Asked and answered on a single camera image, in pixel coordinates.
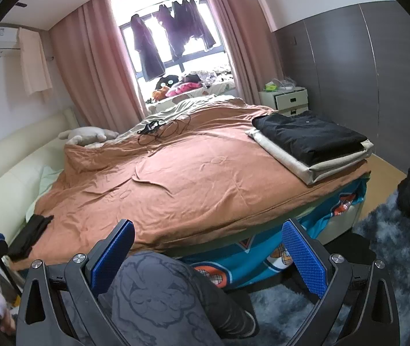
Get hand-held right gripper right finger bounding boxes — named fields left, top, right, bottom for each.
left=281, top=218, right=400, bottom=346

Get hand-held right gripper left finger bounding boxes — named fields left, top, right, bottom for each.
left=16, top=218, right=135, bottom=346

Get black button-up shirt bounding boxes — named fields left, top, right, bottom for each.
left=252, top=111, right=368, bottom=168

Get folded black clothes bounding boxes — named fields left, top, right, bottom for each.
left=10, top=214, right=54, bottom=262

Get person's left hand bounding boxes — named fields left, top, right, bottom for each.
left=0, top=288, right=16, bottom=336

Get teal printed bed sheet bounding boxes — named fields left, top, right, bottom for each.
left=180, top=173, right=368, bottom=289

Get person's right leg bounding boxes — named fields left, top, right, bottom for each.
left=61, top=250, right=259, bottom=346

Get grey shaggy rug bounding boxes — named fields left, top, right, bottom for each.
left=227, top=191, right=410, bottom=346

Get pale green pillow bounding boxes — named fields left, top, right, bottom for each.
left=25, top=166, right=63, bottom=224

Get cream padded headboard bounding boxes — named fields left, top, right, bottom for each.
left=0, top=106, right=78, bottom=231

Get brown duvet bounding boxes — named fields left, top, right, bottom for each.
left=8, top=95, right=371, bottom=271

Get folded beige cloth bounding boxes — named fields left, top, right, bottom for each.
left=245, top=128, right=374, bottom=186

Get grey plush toy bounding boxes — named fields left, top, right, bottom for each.
left=58, top=126, right=119, bottom=146

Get white nightstand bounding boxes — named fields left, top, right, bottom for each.
left=258, top=86, right=310, bottom=118

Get pink cloth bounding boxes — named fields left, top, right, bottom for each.
left=165, top=82, right=202, bottom=98

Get black plush toy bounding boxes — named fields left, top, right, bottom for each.
left=156, top=75, right=178, bottom=89

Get peach hanging cloth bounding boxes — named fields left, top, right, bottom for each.
left=18, top=27, right=53, bottom=98

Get pink curtain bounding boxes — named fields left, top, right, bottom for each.
left=48, top=0, right=148, bottom=132
left=196, top=0, right=285, bottom=110

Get hanging dark garment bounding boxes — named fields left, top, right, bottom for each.
left=155, top=3, right=191, bottom=62
left=180, top=0, right=217, bottom=52
left=130, top=14, right=166, bottom=82

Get white air conditioner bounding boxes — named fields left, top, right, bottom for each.
left=0, top=25, right=22, bottom=58

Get black cable with device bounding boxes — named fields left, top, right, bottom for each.
left=136, top=113, right=193, bottom=146

